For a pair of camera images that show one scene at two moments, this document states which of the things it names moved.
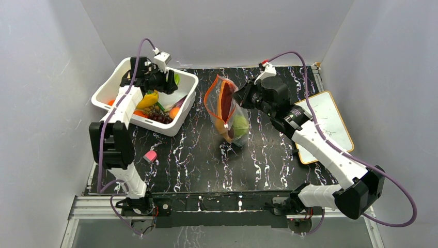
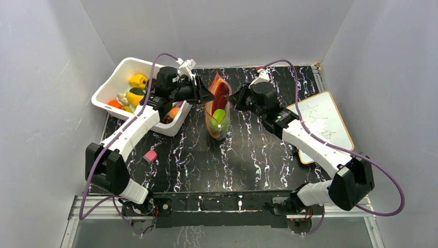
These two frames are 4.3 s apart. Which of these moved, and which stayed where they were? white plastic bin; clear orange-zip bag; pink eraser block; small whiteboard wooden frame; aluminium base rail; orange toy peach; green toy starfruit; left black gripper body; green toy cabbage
Moved: clear orange-zip bag; green toy starfruit; green toy cabbage; left black gripper body
Stayed: white plastic bin; pink eraser block; aluminium base rail; orange toy peach; small whiteboard wooden frame
